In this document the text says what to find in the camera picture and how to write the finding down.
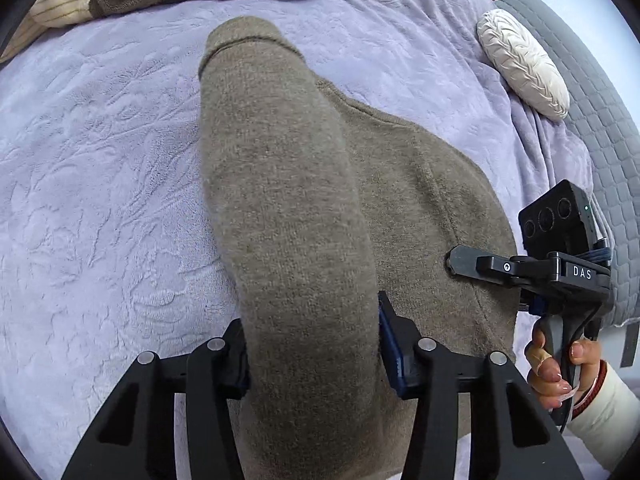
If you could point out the person's right hand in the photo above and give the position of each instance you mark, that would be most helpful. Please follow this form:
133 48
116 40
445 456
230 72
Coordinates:
542 370

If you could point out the olive knit sweater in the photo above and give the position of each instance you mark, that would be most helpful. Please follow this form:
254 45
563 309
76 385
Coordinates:
300 210

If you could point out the grey quilted bedspread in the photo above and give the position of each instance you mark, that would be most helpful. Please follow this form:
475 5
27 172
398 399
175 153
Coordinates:
610 135

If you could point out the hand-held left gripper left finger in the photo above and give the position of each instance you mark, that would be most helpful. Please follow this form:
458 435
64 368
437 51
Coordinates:
235 360

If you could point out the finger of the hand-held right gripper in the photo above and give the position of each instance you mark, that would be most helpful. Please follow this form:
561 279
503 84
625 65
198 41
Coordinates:
495 267

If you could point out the white braided pillow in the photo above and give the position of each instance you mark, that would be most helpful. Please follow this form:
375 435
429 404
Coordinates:
525 60

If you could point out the beige striped pillow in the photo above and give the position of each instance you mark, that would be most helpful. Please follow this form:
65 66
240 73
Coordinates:
55 10

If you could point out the lavender embossed blanket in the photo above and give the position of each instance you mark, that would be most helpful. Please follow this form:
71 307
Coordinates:
100 160

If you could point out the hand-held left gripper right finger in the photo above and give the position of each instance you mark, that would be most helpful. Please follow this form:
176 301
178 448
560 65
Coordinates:
387 340

